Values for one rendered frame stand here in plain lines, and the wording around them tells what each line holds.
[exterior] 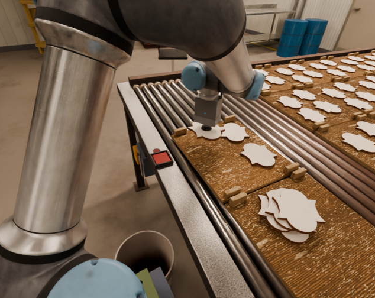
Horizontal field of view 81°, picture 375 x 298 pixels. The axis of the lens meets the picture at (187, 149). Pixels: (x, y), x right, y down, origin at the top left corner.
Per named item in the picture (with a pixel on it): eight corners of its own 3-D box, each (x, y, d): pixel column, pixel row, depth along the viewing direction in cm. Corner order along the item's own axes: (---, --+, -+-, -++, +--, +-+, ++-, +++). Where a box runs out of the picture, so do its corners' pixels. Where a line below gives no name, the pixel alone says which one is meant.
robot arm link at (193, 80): (217, 70, 55) (231, 59, 63) (178, 62, 59) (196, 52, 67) (213, 99, 60) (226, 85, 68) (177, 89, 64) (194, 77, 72)
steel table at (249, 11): (287, 45, 624) (298, 6, 565) (235, 53, 547) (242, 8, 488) (268, 40, 671) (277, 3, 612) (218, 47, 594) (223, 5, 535)
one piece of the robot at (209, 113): (228, 82, 78) (223, 121, 89) (205, 77, 81) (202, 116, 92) (219, 92, 71) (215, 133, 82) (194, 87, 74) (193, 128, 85)
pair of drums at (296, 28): (320, 55, 553) (333, 20, 505) (292, 61, 510) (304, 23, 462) (298, 49, 597) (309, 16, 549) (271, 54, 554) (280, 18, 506)
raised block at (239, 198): (231, 207, 68) (232, 201, 66) (228, 202, 69) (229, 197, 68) (246, 200, 70) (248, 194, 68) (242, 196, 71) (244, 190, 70)
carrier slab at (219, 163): (222, 204, 70) (222, 201, 69) (171, 138, 99) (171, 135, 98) (298, 171, 83) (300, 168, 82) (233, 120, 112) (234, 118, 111)
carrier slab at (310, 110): (312, 132, 105) (315, 125, 102) (258, 97, 134) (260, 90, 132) (361, 119, 116) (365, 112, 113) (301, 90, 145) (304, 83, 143)
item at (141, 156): (143, 183, 110) (139, 155, 98) (136, 165, 119) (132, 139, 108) (164, 177, 113) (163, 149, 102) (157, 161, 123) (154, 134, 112)
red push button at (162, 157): (156, 167, 84) (156, 164, 83) (152, 157, 89) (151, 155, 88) (171, 162, 86) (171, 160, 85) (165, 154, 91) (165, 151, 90)
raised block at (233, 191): (225, 200, 70) (226, 194, 68) (222, 196, 71) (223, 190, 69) (240, 194, 72) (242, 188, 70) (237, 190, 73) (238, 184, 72)
